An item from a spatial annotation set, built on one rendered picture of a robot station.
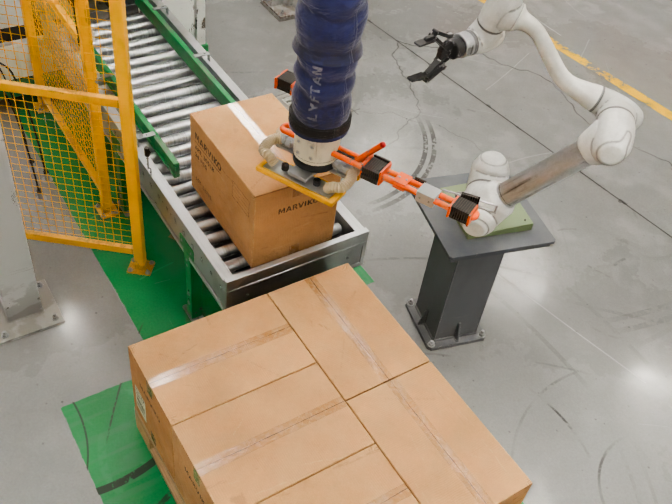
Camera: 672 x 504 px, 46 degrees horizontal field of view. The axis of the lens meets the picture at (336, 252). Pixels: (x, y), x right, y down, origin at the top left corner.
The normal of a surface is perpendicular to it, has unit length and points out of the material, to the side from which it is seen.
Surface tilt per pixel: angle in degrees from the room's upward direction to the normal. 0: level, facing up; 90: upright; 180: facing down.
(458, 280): 90
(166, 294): 0
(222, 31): 0
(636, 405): 0
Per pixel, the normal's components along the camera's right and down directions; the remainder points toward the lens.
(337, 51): 0.19, 0.83
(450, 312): 0.30, 0.69
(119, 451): 0.11, -0.71
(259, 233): 0.52, 0.64
